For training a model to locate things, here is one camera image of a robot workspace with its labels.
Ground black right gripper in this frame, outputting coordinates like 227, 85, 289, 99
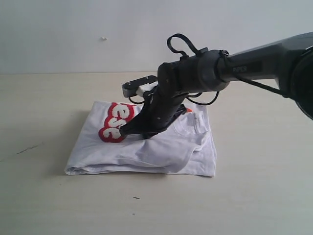
119, 87, 187, 140

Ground white t-shirt red lettering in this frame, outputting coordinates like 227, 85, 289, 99
65, 101, 217, 177

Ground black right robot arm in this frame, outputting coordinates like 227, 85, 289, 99
120, 32, 313, 139

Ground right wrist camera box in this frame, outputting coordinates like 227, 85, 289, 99
122, 75, 157, 98

